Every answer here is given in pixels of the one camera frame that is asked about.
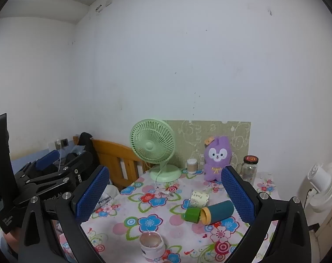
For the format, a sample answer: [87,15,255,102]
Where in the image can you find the black clothing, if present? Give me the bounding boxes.
[73,132,95,156]

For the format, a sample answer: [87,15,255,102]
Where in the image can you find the glass jar with dark lid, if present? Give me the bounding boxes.
[239,155,259,186]

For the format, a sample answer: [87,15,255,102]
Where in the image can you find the white plastic bag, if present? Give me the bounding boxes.
[96,184,120,209]

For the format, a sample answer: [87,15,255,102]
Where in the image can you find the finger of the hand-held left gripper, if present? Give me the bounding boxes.
[14,151,94,206]
[14,150,61,183]

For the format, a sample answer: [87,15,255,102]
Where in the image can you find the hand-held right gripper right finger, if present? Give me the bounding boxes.
[220,166,312,263]

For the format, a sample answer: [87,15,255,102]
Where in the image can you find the wooden headboard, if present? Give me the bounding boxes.
[73,135,153,192]

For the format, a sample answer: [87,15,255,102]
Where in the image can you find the white standing fan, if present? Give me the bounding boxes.
[297,161,332,213]

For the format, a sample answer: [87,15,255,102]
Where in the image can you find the green patterned wall sticker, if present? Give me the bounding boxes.
[163,120,251,171]

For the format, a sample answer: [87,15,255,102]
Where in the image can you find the green desk fan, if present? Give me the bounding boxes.
[129,119,182,183]

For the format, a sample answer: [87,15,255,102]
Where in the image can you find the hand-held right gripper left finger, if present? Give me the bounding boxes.
[18,165,111,263]

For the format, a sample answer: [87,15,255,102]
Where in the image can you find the cotton swab container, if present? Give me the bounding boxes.
[186,158,197,174]

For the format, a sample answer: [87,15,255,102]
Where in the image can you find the teal bottle with green cap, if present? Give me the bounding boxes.
[185,200,235,225]

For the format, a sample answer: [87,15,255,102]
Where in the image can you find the floral tablecloth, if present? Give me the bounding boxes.
[57,168,281,263]

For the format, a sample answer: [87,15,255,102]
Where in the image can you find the white paper cup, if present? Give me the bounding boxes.
[189,190,209,208]

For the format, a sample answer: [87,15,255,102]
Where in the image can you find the glass cup with white sleeve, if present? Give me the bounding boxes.
[139,231,166,262]

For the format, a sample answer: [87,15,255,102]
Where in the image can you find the purple plush toy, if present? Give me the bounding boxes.
[203,135,233,182]

